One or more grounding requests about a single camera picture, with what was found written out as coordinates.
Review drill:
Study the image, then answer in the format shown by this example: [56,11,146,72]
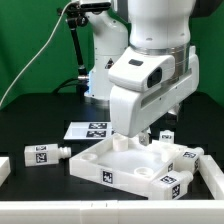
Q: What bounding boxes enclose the white cable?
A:
[0,0,78,108]

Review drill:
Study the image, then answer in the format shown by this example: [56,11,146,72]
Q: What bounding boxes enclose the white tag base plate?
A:
[64,122,114,140]

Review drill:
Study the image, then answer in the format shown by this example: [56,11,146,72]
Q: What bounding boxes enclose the white left obstacle block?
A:
[0,157,11,186]

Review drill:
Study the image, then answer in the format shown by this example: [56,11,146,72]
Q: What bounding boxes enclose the white front obstacle rail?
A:
[0,200,224,224]

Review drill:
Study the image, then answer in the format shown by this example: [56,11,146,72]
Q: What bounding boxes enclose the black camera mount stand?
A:
[57,1,91,94]

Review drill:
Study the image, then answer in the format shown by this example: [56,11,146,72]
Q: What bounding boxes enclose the black cables at base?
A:
[51,77,90,94]

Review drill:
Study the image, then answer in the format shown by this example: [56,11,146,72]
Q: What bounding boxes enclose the white square tabletop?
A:
[69,136,184,200]

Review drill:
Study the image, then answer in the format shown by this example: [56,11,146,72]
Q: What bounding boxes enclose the white right obstacle rail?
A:
[199,155,224,200]

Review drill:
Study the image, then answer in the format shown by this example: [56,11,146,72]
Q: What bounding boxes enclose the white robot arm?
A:
[78,0,223,145]

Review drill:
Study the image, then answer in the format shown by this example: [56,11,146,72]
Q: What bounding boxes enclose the white obstacle rail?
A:
[0,200,224,224]
[199,155,224,200]

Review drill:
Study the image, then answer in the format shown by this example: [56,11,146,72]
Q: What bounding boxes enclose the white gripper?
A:
[109,46,199,146]

